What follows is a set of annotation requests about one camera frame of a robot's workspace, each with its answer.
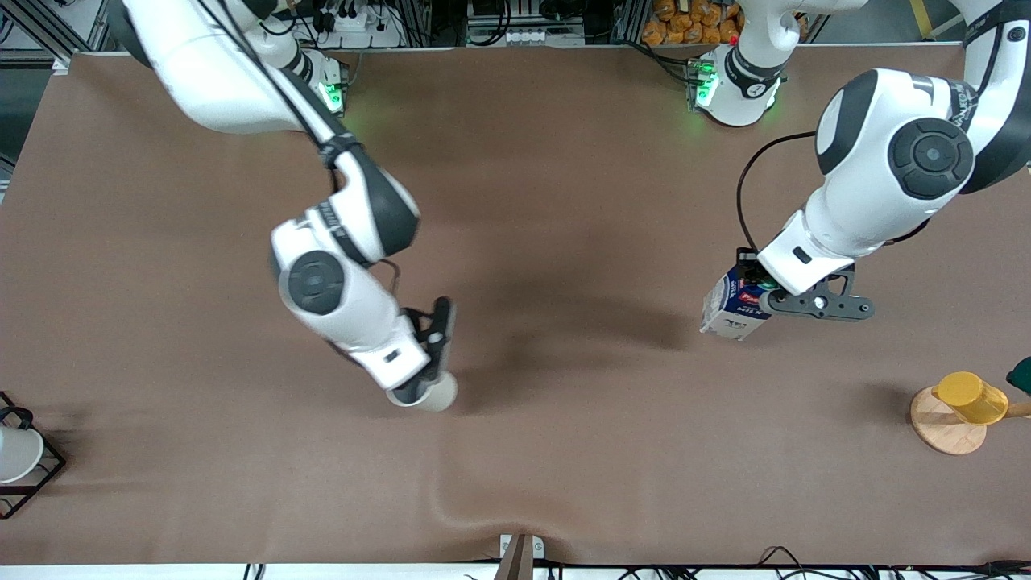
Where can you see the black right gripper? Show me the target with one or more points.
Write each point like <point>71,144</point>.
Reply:
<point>407,391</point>

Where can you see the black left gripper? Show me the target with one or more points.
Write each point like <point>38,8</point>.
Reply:
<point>746,263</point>

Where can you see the cream ceramic mug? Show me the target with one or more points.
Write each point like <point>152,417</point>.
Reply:
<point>441,395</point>

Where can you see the blue white milk carton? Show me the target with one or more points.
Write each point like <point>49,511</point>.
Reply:
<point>729,310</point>

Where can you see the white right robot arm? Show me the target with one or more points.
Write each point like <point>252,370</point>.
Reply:
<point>242,89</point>

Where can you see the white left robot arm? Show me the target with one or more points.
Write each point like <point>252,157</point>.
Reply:
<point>886,161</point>

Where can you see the yellow plastic cup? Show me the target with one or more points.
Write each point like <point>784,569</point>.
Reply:
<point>970,397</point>

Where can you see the brown table cover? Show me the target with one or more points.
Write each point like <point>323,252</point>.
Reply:
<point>564,443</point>

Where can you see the pile of orange buns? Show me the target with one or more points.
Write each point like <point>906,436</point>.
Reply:
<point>693,24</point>

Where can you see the round wooden board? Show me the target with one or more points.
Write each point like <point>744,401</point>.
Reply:
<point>942,431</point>

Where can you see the dark green object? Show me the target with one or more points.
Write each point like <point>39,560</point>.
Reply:
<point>1021,377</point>

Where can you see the white electronics box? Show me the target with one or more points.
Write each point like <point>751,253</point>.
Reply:
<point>523,35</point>

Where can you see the white power strip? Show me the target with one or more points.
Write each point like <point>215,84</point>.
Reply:
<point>366,24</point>

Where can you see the white bowl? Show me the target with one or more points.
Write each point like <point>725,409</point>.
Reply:
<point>16,455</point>

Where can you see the grey camera pole bracket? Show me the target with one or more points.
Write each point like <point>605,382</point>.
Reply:
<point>521,552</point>

